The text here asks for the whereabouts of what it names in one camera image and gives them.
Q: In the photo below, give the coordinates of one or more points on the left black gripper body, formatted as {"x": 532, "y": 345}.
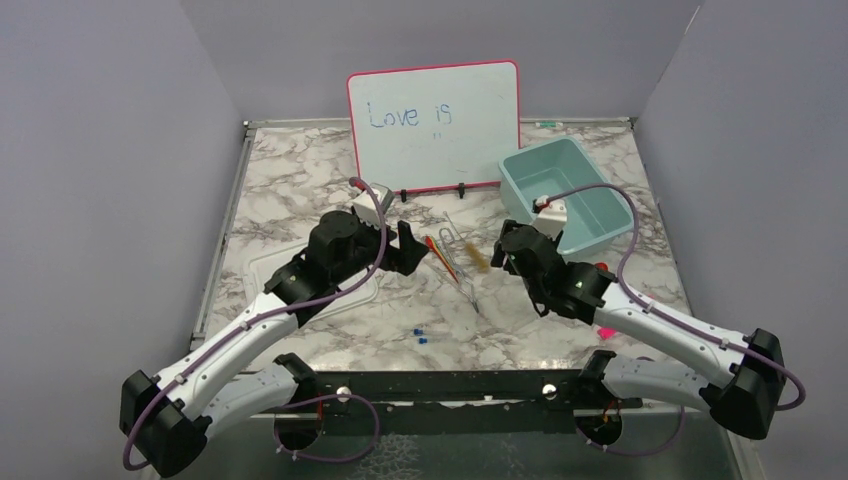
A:
{"x": 390, "y": 256}

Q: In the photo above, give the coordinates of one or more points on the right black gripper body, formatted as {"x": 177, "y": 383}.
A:
{"x": 500, "y": 255}

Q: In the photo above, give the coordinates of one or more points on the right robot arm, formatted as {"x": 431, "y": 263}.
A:
{"x": 735, "y": 377}

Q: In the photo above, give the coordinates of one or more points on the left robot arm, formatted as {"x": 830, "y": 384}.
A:
{"x": 170, "y": 417}

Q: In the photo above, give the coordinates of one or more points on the red yellow pipette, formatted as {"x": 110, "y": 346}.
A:
{"x": 432, "y": 244}

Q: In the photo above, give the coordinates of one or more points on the brown test tube brush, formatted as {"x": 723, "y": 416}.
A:
{"x": 479, "y": 259}

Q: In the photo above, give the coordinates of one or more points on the metal test tube clamp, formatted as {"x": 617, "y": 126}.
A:
{"x": 449, "y": 238}

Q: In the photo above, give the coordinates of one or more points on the pink highlighter marker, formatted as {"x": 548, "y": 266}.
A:
{"x": 606, "y": 331}

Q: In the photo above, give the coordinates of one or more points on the pink framed whiteboard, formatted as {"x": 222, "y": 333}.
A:
{"x": 434, "y": 128}

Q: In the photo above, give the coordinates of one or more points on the white bin lid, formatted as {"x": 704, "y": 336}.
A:
{"x": 270, "y": 272}

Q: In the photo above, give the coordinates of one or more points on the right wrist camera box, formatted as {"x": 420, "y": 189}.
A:
{"x": 550, "y": 216}

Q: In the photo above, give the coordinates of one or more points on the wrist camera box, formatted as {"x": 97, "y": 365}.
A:
{"x": 550, "y": 216}
{"x": 371, "y": 202}

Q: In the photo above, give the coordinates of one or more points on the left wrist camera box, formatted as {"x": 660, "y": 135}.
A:
{"x": 371, "y": 202}

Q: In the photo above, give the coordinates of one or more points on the black front mounting rail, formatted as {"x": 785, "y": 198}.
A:
{"x": 377, "y": 403}

